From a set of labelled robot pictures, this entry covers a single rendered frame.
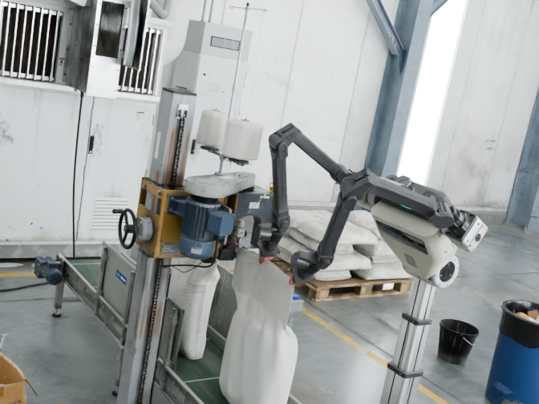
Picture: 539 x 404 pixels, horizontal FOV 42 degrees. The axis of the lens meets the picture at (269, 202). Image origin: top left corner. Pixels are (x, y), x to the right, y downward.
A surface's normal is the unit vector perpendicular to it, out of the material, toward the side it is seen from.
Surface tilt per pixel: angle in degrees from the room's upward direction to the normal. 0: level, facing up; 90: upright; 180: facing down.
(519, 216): 90
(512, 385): 93
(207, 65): 90
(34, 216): 91
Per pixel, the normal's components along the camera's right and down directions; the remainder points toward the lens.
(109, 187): 0.55, 0.27
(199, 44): -0.82, -0.03
